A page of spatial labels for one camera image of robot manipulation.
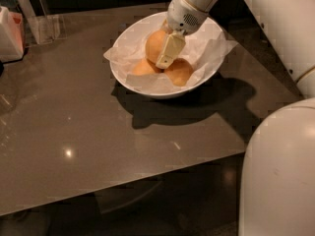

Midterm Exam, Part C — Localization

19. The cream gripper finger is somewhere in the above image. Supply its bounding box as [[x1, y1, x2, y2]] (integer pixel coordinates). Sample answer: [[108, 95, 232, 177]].
[[160, 20, 173, 34], [156, 30, 186, 70]]

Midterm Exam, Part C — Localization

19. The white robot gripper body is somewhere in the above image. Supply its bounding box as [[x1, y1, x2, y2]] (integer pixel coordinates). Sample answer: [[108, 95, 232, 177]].
[[166, 0, 208, 35]]

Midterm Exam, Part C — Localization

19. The orange fruit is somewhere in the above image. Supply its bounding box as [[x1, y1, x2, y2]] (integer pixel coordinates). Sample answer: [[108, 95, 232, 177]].
[[145, 29, 166, 63]]

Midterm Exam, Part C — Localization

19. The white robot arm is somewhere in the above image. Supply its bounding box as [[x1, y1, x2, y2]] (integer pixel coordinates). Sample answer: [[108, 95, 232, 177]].
[[157, 0, 315, 236]]

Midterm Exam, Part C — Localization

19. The right bottom orange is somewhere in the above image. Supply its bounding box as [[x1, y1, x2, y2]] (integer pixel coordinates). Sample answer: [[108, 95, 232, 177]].
[[164, 58, 194, 87]]

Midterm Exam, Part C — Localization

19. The orange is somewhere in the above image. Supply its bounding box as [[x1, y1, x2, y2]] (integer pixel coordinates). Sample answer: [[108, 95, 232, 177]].
[[164, 58, 194, 87], [132, 58, 161, 76]]

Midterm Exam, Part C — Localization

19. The white ceramic bowl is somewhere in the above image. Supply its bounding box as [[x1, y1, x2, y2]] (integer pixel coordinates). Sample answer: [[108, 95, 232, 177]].
[[109, 11, 227, 100]]

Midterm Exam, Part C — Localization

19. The left bottom orange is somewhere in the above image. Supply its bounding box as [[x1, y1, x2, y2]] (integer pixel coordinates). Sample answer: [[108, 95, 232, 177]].
[[132, 58, 161, 76]]

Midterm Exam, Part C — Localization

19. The white tissue paper liner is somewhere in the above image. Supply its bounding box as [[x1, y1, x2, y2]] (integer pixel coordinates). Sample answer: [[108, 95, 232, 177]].
[[102, 13, 239, 94]]

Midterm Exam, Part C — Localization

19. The clear acrylic sign holder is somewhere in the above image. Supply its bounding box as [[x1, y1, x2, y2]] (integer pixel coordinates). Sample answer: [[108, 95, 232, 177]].
[[17, 0, 67, 46]]

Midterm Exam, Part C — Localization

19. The white napkin dispenser box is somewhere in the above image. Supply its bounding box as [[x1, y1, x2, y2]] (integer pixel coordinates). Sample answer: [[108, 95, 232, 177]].
[[0, 7, 25, 63]]

